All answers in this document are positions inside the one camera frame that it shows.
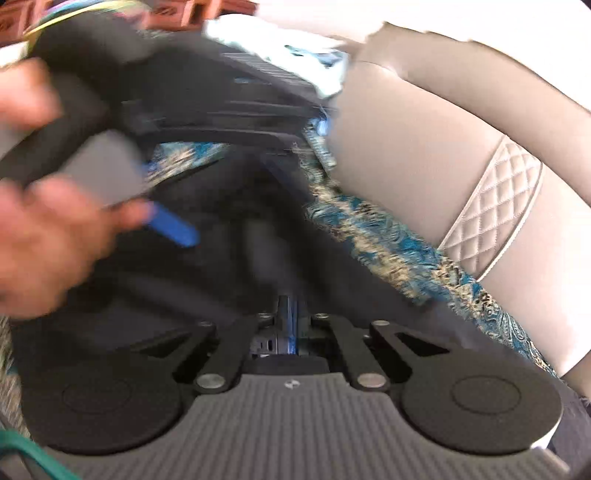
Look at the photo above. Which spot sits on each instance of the black pants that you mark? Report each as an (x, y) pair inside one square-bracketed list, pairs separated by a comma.
[(207, 272)]

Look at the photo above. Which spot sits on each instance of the beige leather sofa backrest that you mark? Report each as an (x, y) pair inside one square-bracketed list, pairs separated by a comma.
[(415, 138)]

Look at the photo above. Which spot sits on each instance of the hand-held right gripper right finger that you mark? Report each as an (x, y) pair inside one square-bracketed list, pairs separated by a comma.
[(298, 327)]

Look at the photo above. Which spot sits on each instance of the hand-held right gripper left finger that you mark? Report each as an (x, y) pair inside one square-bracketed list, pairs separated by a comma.
[(282, 327)]

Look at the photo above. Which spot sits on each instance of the white blue printed cloth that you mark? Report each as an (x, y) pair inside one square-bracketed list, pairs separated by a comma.
[(240, 34)]

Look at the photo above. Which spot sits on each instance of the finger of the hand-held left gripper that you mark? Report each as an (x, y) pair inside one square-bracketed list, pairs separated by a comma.
[(171, 230)]

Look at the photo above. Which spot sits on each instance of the blue patterned blanket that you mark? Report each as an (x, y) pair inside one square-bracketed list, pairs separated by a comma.
[(383, 240)]

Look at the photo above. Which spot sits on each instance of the red patterned fabric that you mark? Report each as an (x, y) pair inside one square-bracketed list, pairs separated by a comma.
[(194, 11)]

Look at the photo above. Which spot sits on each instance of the person's left hand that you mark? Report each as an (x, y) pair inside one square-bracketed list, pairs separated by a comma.
[(51, 249)]

